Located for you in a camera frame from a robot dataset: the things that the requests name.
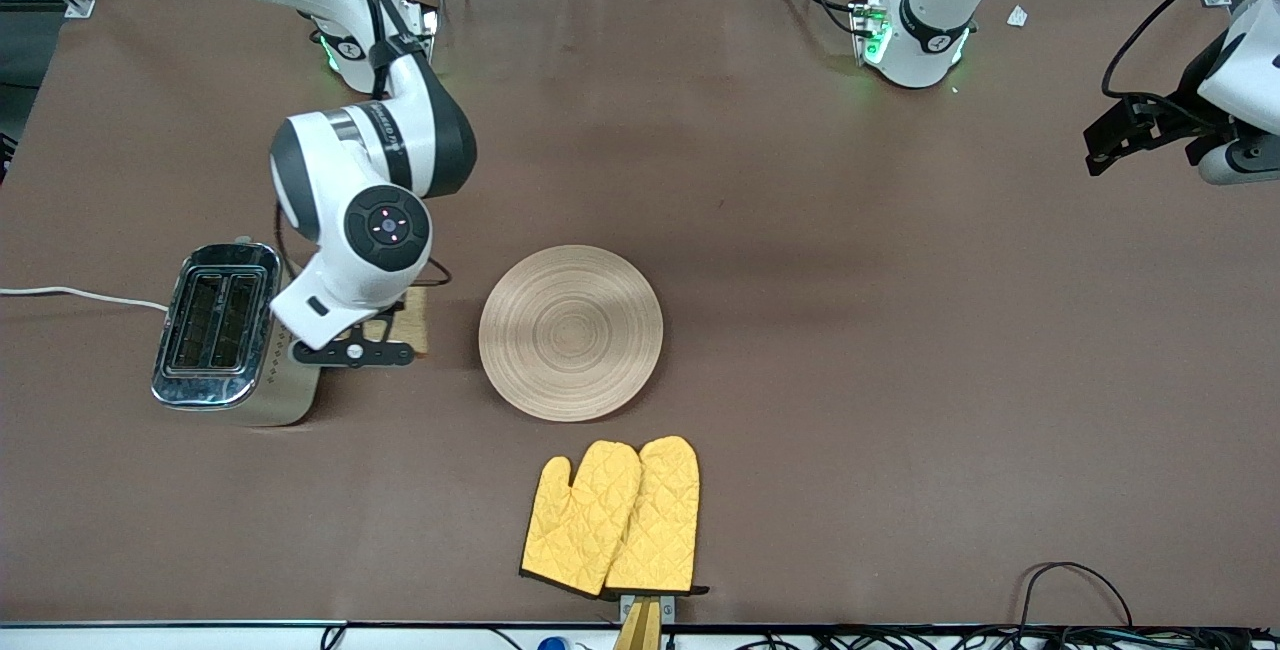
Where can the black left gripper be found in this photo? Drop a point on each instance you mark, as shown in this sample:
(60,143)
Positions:
(1176,120)

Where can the slice of brown bread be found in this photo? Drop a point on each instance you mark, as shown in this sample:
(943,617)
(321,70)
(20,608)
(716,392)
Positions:
(415,325)

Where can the round wooden plate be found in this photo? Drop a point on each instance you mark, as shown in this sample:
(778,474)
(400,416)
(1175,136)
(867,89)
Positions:
(570,335)

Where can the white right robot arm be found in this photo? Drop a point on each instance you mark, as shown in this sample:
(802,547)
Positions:
(330,190)

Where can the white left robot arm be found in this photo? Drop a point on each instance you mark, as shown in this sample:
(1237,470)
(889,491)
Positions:
(925,40)

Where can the cream and chrome toaster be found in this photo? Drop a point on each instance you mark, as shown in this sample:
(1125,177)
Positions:
(215,325)

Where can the white paper scrap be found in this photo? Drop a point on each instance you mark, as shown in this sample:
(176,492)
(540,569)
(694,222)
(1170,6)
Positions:
(1017,16)

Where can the yellow quilted oven mitt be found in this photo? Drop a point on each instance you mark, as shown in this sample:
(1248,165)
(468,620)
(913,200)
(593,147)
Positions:
(665,510)
(575,520)

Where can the small blue object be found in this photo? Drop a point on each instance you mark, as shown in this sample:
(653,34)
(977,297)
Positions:
(553,644)

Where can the small metal bracket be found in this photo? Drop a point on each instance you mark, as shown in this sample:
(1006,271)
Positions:
(668,606)

